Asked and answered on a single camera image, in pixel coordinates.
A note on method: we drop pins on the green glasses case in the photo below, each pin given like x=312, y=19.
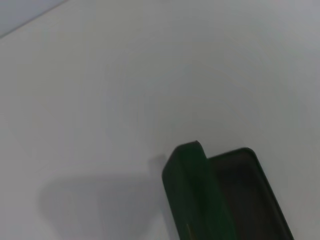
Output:
x=200, y=195

